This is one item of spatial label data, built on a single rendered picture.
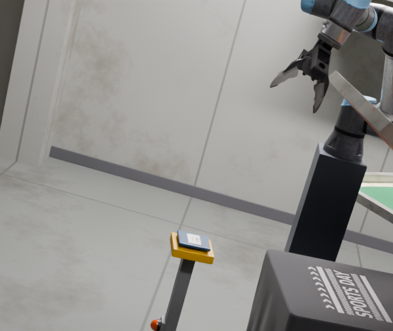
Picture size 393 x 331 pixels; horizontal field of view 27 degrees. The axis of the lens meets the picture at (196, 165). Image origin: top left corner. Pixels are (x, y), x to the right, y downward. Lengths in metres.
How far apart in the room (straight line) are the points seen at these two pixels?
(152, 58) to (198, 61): 0.32
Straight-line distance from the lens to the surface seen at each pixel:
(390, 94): 2.92
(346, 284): 2.66
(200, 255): 2.53
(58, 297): 4.09
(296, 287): 2.51
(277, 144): 5.67
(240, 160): 5.71
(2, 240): 4.56
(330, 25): 2.31
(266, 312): 2.59
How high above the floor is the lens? 1.95
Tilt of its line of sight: 17 degrees down
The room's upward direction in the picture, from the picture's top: 15 degrees clockwise
